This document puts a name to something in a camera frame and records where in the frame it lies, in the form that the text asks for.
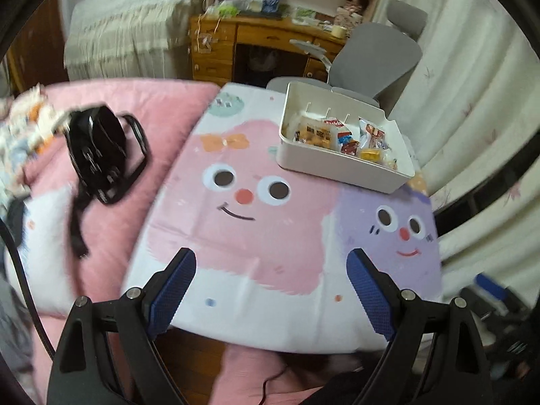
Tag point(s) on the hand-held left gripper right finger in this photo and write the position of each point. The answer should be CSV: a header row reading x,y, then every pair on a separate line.
x,y
371,295

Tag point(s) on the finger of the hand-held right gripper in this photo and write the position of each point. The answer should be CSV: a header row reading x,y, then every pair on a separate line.
x,y
491,293

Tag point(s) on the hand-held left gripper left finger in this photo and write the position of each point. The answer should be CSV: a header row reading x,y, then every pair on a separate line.
x,y
173,295

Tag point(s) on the white plastic storage box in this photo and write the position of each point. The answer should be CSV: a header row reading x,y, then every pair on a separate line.
x,y
337,168

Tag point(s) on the small yellow snack packet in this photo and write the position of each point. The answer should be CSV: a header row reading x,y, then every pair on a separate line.
x,y
370,155

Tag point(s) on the red brown snack packet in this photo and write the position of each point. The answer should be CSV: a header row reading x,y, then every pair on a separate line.
x,y
349,147

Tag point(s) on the grey white puffed snack bag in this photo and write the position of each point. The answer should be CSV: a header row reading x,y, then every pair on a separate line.
x,y
371,133

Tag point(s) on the clear tray of puff balls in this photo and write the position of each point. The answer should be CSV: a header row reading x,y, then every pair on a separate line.
x,y
318,135

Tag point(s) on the small white cracker packet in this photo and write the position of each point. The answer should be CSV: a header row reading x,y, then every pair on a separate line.
x,y
337,124

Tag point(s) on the black shoulder bag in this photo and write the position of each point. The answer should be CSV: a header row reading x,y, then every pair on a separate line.
x,y
101,135

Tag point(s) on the cartoon printed table cover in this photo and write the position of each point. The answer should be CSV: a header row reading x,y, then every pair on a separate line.
x,y
253,253

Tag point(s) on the person's dark clothing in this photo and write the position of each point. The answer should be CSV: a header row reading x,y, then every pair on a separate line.
x,y
337,388

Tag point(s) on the person's pink fleece clothing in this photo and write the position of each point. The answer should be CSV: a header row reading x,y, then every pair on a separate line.
x,y
253,371

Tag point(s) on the white printed pillow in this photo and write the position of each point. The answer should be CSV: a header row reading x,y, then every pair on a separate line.
x,y
46,236

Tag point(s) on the pink bed blanket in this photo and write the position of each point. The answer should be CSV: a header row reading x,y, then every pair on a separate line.
x,y
168,105

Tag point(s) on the white floral curtain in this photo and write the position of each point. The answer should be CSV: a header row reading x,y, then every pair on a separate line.
x,y
464,93

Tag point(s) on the pile of printed clothes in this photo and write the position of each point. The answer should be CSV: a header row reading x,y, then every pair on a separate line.
x,y
25,114

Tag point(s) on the grey office chair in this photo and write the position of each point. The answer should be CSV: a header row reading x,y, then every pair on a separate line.
x,y
371,55

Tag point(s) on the clear plastic bag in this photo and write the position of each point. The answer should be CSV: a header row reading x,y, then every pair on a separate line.
x,y
261,61

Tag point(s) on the white lace cloth cover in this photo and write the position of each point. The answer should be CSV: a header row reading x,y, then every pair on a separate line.
x,y
126,29

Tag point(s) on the wooden desk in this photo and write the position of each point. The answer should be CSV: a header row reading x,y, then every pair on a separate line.
x,y
253,36

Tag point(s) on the brown wooden door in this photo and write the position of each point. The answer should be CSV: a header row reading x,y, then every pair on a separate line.
x,y
38,50

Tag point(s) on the doll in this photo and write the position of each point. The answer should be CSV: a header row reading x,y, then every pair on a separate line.
x,y
352,8

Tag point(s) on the green tissue pack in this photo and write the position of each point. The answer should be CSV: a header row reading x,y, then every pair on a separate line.
x,y
225,8

